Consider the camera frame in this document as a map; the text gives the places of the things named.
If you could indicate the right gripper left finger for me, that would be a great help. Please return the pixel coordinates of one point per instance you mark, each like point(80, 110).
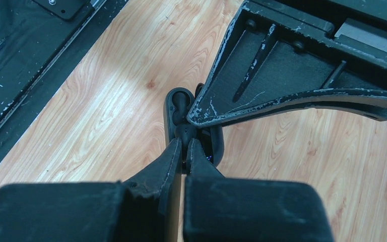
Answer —
point(152, 198)

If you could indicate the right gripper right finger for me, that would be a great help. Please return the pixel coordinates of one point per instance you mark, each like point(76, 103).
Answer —
point(201, 172)

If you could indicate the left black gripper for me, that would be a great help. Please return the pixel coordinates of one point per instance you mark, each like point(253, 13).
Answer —
point(296, 55)

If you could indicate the black earbud charging case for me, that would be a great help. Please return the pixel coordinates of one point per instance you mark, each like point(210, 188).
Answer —
point(211, 138)

